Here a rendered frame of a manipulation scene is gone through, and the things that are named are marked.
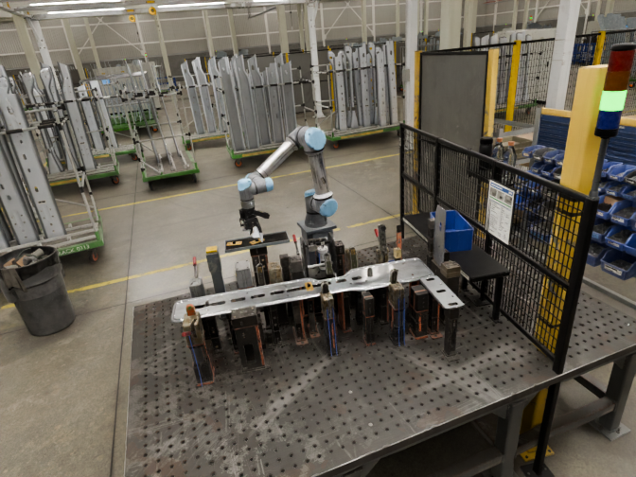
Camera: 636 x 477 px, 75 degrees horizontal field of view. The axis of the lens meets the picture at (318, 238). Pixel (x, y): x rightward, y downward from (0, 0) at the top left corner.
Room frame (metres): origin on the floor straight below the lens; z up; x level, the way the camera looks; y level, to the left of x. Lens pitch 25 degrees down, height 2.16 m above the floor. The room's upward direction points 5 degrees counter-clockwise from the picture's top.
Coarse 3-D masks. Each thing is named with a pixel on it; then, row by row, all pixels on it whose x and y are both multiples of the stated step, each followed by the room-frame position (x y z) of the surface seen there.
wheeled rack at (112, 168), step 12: (36, 96) 8.48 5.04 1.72; (96, 96) 8.00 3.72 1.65; (108, 132) 8.59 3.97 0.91; (60, 144) 8.51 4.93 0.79; (108, 144) 7.99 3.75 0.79; (108, 168) 8.22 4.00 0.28; (48, 180) 7.64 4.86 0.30; (60, 180) 7.68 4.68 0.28; (72, 180) 7.69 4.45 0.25; (84, 180) 7.76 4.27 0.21
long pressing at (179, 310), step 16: (352, 272) 2.02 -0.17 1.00; (384, 272) 1.98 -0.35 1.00; (400, 272) 1.97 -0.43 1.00; (416, 272) 1.95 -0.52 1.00; (432, 272) 1.94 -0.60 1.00; (256, 288) 1.94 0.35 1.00; (272, 288) 1.93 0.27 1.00; (288, 288) 1.91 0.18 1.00; (320, 288) 1.88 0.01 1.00; (336, 288) 1.87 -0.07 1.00; (352, 288) 1.86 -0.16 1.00; (368, 288) 1.84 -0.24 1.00; (176, 304) 1.85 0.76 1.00; (224, 304) 1.81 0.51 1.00; (240, 304) 1.80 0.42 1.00; (256, 304) 1.78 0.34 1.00; (272, 304) 1.78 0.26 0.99; (176, 320) 1.71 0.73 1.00
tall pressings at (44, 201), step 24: (0, 96) 4.81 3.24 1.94; (24, 120) 4.87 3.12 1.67; (0, 144) 4.76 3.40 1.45; (24, 144) 4.79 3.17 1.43; (0, 168) 4.66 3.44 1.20; (24, 168) 4.75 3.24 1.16; (0, 192) 4.62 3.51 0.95; (24, 192) 4.93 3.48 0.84; (48, 192) 4.81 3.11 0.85; (0, 216) 4.79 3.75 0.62; (24, 216) 4.66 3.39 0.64; (48, 216) 4.75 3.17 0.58; (0, 240) 4.51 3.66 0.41; (24, 240) 4.60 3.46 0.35
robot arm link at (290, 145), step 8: (288, 136) 2.45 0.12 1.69; (288, 144) 2.42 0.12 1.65; (296, 144) 2.42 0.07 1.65; (280, 152) 2.39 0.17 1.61; (288, 152) 2.41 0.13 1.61; (272, 160) 2.37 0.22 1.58; (280, 160) 2.38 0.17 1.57; (256, 168) 2.37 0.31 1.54; (264, 168) 2.34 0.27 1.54; (272, 168) 2.36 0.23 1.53; (248, 176) 2.34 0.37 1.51; (256, 176) 2.29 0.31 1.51; (264, 176) 2.33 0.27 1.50
